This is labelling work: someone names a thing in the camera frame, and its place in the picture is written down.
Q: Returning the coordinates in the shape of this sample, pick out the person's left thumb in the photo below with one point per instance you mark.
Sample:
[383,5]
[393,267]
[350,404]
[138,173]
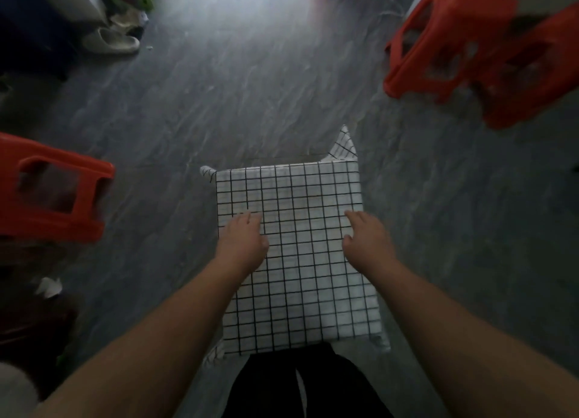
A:
[264,243]

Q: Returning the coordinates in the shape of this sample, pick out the person's right hand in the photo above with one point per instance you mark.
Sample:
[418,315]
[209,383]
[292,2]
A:
[371,246]

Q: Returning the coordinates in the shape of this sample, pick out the person's right thumb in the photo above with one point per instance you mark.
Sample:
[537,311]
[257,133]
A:
[348,242]

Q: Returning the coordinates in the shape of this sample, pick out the person's left hand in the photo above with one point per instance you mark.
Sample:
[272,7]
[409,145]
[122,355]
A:
[240,246]

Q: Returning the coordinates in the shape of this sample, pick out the white slipper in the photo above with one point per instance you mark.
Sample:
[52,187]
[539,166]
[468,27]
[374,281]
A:
[128,20]
[111,41]

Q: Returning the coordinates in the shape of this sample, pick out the white round object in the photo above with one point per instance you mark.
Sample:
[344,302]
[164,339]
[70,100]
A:
[16,393]

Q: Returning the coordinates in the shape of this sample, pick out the person's right forearm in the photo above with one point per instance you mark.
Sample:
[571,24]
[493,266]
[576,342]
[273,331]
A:
[470,341]

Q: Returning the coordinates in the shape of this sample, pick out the black trousers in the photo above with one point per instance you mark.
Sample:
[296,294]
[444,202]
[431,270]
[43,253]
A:
[280,386]

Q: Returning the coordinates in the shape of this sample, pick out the person's left forearm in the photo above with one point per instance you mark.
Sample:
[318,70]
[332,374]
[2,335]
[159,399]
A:
[149,341]

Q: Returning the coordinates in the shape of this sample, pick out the crumpled white paper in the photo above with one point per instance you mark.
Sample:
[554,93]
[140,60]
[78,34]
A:
[49,287]

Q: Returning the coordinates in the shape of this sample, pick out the dark red object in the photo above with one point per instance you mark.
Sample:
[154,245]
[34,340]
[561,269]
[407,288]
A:
[31,332]

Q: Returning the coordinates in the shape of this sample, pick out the white black-checked cloth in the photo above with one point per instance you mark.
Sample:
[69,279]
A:
[298,286]

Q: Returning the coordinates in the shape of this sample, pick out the orange plastic stool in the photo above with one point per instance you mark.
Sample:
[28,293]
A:
[529,69]
[452,29]
[54,196]

